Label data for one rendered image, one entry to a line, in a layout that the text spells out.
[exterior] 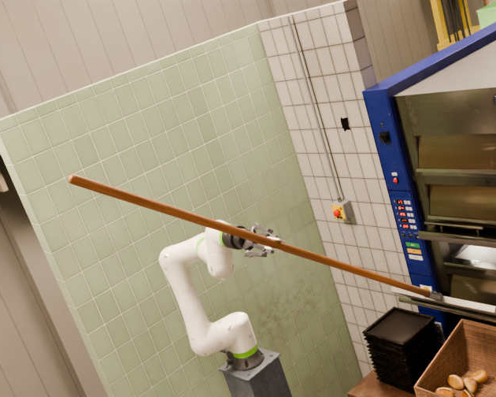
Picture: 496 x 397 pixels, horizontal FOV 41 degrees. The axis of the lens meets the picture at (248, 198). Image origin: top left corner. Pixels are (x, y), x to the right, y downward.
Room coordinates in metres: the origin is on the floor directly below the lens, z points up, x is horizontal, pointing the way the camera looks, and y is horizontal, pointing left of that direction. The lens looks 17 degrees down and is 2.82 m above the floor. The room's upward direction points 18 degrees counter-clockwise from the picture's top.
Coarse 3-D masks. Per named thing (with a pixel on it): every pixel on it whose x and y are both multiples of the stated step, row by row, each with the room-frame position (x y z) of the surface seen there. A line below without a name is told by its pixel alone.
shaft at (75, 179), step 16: (80, 176) 1.84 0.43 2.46; (112, 192) 1.87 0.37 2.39; (128, 192) 1.90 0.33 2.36; (160, 208) 1.94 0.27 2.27; (176, 208) 1.98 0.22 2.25; (208, 224) 2.02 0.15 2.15; (224, 224) 2.06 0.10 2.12; (256, 240) 2.11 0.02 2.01; (272, 240) 2.15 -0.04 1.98; (304, 256) 2.21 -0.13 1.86; (320, 256) 2.25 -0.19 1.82; (352, 272) 2.33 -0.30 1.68; (368, 272) 2.37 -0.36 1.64; (416, 288) 2.50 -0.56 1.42
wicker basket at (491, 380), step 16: (464, 320) 3.05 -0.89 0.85; (464, 336) 3.05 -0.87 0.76; (448, 352) 2.97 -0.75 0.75; (464, 352) 3.04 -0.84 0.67; (480, 352) 2.95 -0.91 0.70; (432, 368) 2.90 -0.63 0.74; (448, 368) 2.96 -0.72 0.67; (464, 368) 3.02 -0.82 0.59; (480, 368) 2.95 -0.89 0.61; (416, 384) 2.82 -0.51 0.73; (432, 384) 2.88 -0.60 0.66; (448, 384) 2.93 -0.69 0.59; (480, 384) 2.85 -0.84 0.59
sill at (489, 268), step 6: (450, 258) 3.13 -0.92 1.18; (456, 258) 3.11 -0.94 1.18; (444, 264) 3.12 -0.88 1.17; (450, 264) 3.09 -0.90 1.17; (456, 264) 3.06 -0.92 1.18; (462, 264) 3.03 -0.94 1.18; (468, 264) 3.01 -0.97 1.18; (474, 264) 2.99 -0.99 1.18; (480, 264) 2.97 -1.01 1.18; (486, 264) 2.96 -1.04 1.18; (492, 264) 2.94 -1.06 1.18; (462, 270) 3.03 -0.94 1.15; (468, 270) 3.00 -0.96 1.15; (474, 270) 2.98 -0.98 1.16; (480, 270) 2.95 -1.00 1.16; (486, 270) 2.92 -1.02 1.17; (492, 270) 2.89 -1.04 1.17
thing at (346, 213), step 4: (336, 200) 3.64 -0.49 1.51; (344, 200) 3.59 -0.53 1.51; (348, 200) 3.57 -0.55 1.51; (332, 204) 3.60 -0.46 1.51; (336, 204) 3.58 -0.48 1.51; (340, 204) 3.55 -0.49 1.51; (344, 204) 3.54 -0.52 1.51; (348, 204) 3.56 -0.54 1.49; (332, 208) 3.60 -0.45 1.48; (336, 208) 3.58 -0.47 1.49; (344, 208) 3.54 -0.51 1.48; (348, 208) 3.55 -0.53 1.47; (352, 208) 3.57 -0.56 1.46; (340, 212) 3.56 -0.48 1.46; (344, 212) 3.54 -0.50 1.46; (348, 212) 3.55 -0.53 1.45; (352, 212) 3.57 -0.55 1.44; (340, 216) 3.56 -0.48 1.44; (344, 216) 3.54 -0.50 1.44; (348, 216) 3.54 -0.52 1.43; (352, 216) 3.56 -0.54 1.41
